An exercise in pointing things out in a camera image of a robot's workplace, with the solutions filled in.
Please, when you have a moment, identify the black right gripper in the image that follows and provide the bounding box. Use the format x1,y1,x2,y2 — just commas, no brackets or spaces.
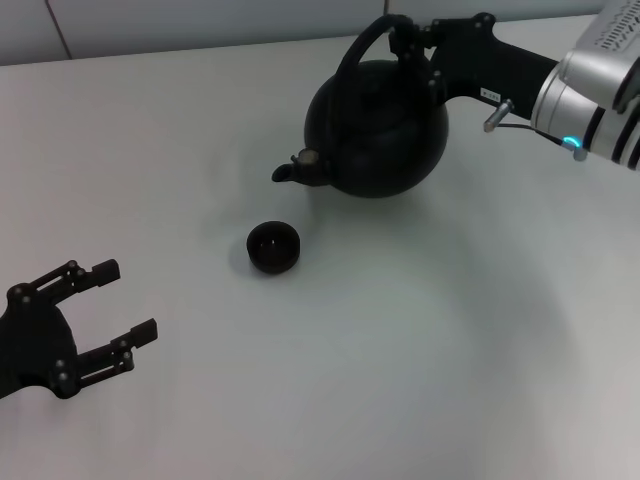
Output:
386,13,562,124

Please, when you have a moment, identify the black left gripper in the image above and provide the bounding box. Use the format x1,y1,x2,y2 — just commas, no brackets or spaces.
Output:
0,258,160,401

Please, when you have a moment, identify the black round teapot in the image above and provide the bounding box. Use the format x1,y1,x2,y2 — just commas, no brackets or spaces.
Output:
270,13,450,199

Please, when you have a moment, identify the small black teacup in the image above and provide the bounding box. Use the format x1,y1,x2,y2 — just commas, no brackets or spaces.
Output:
245,221,303,276

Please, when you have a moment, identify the silver right gripper cable connector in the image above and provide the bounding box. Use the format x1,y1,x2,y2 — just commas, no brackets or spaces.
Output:
481,98,516,134

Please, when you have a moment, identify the thin right gripper cable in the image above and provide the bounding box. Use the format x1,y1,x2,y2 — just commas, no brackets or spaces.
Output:
499,121,567,147

